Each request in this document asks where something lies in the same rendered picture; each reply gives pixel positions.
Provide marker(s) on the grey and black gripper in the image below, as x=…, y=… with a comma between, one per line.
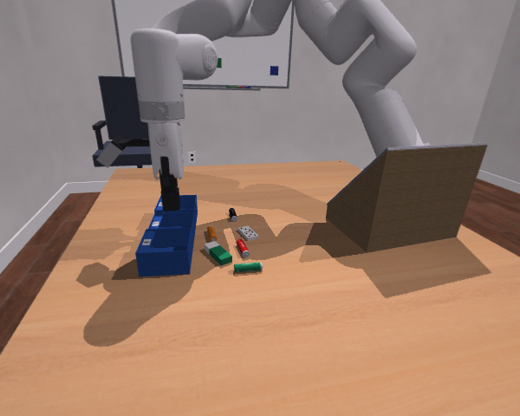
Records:
x=165, y=154

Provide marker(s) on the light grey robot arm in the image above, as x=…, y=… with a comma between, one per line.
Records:
x=163, y=59

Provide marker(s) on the blue three-compartment bin rack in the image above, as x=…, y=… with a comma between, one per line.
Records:
x=166, y=246

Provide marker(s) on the green and white eraser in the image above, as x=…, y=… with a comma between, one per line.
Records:
x=218, y=253

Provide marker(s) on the white domino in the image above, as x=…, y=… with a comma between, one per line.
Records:
x=248, y=233

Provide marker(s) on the black aa battery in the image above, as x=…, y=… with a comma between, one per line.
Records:
x=233, y=214

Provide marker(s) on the green aa battery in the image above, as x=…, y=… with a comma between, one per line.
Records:
x=242, y=267

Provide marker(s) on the orange battery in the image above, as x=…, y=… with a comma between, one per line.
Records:
x=212, y=234

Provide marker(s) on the red aa battery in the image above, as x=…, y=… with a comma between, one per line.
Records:
x=242, y=247

